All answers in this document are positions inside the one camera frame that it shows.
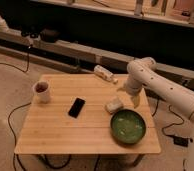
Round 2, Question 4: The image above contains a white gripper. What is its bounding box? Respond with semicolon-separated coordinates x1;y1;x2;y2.
124;77;142;108

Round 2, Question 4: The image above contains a green ceramic bowl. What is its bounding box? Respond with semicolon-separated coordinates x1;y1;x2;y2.
110;109;146;144

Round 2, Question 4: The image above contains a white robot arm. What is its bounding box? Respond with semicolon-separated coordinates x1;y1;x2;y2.
125;57;194;171

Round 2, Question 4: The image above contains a white sponge block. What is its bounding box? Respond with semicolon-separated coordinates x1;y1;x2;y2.
105;98;123;113

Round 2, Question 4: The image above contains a wooden table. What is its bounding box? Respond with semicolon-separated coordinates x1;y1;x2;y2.
15;74;161;154

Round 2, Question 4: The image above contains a black power adapter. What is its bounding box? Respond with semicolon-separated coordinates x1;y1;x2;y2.
173;136;188;147

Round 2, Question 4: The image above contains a black smartphone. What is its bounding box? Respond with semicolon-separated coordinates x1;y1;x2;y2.
68;98;85;118

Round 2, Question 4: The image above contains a white mug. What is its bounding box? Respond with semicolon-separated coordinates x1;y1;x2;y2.
32;81;51;103

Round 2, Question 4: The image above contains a dark round object on ledge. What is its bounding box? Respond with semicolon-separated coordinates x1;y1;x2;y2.
40;29;59;43

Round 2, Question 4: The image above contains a black cable right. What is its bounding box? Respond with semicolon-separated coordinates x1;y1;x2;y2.
151;97;191;141

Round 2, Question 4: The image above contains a black floor cable left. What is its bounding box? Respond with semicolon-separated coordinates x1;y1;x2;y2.
0;44;33;171

